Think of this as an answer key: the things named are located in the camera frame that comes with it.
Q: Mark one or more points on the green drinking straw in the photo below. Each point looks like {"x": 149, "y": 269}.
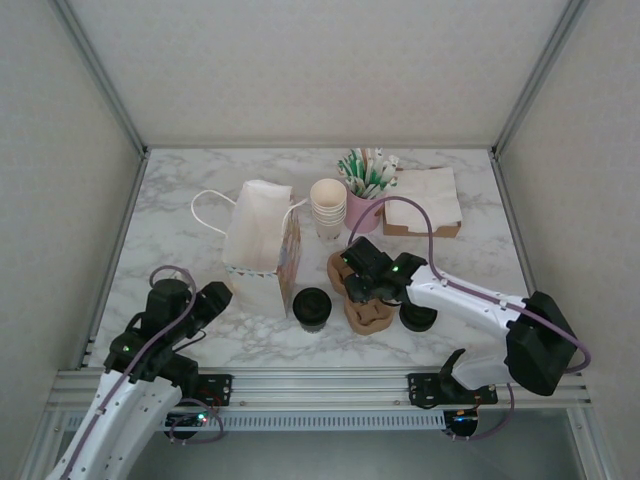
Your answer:
{"x": 376, "y": 165}
{"x": 345, "y": 170}
{"x": 355, "y": 165}
{"x": 365, "y": 170}
{"x": 392, "y": 182}
{"x": 387, "y": 170}

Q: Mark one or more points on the aluminium front rail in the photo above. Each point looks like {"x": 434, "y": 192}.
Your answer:
{"x": 320, "y": 387}

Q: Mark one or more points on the left controller board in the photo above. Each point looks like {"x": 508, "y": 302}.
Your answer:
{"x": 192, "y": 422}

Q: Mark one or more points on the stack of black cup lids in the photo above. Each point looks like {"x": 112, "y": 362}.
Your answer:
{"x": 420, "y": 320}

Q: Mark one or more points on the aluminium frame post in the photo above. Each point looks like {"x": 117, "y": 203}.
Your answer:
{"x": 100, "y": 75}
{"x": 540, "y": 75}

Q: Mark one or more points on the right controller board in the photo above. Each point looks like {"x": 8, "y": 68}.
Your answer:
{"x": 462, "y": 420}

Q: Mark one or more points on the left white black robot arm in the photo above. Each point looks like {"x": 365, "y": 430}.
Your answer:
{"x": 125, "y": 425}

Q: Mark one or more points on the brown cardboard napkin tray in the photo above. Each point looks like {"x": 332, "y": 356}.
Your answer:
{"x": 420, "y": 231}

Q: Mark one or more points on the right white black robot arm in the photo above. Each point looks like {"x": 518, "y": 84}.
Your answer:
{"x": 475, "y": 305}

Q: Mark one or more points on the controller board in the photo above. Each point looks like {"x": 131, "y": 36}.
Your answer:
{"x": 192, "y": 422}
{"x": 462, "y": 420}

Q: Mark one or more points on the pink straw holder cup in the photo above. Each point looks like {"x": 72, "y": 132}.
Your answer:
{"x": 362, "y": 220}

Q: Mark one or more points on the black plastic cup lid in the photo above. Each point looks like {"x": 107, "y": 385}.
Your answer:
{"x": 311, "y": 304}

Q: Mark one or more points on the white printed paper gift bag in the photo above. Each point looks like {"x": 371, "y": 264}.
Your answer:
{"x": 250, "y": 225}

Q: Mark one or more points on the left black mount plate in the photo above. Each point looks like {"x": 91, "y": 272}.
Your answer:
{"x": 220, "y": 395}

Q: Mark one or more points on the white paper napkin stack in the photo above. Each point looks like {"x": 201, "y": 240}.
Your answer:
{"x": 425, "y": 195}

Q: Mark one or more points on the black mount plate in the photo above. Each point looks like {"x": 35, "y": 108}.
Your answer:
{"x": 425, "y": 392}
{"x": 220, "y": 395}

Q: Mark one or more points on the stack of paper cups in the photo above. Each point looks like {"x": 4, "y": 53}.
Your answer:
{"x": 327, "y": 195}

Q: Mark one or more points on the right black mount plate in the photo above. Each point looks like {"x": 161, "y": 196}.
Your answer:
{"x": 425, "y": 392}

